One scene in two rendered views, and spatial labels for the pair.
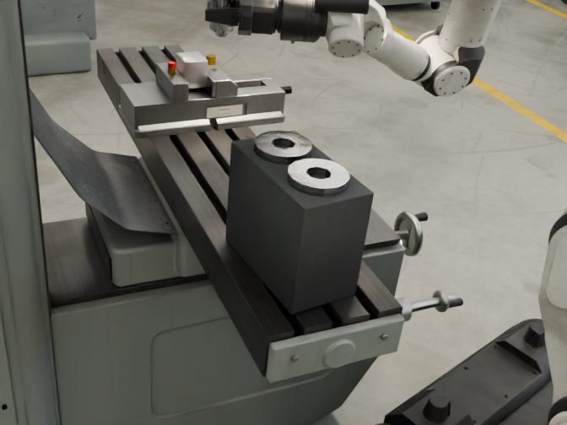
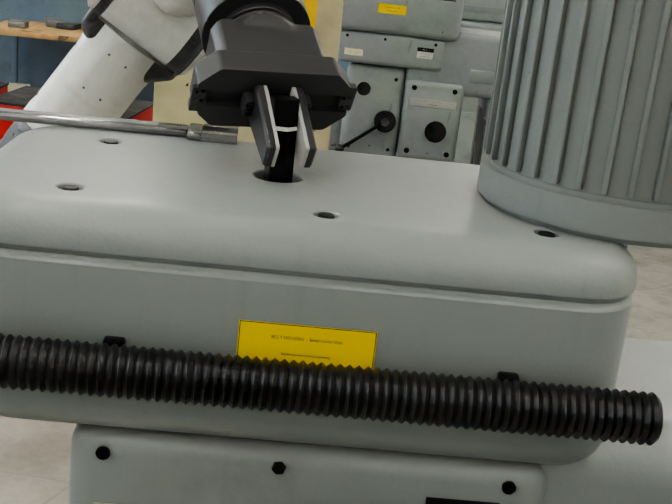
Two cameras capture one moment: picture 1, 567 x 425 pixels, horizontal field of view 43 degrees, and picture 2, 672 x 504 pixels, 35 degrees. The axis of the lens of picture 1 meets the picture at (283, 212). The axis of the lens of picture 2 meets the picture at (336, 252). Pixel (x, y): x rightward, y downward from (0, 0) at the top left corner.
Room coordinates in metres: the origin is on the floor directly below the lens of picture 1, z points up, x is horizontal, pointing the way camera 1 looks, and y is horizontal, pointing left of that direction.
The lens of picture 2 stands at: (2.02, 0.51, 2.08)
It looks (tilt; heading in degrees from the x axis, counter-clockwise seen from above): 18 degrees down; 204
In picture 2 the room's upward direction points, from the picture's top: 6 degrees clockwise
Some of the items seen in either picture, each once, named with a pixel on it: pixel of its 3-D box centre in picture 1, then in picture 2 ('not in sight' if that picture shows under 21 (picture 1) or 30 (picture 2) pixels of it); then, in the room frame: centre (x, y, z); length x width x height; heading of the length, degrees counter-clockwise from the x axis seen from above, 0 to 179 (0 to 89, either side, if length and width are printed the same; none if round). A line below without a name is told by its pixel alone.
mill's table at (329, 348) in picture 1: (208, 159); not in sight; (1.37, 0.17, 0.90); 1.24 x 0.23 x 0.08; 27
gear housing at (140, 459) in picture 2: not in sight; (307, 434); (1.31, 0.19, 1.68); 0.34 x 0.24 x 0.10; 117
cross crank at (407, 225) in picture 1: (396, 235); not in sight; (1.56, -0.29, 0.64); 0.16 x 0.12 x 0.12; 117
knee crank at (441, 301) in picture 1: (427, 303); not in sight; (1.45, -0.38, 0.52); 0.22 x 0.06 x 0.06; 117
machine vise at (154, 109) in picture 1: (203, 94); not in sight; (1.50, 0.20, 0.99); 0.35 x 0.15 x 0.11; 118
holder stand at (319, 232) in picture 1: (294, 214); not in sight; (0.96, -0.02, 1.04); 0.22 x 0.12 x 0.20; 34
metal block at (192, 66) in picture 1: (191, 70); not in sight; (1.49, 0.23, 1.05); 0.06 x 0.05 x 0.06; 28
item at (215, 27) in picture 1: (222, 13); not in sight; (1.33, 0.15, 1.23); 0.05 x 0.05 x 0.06
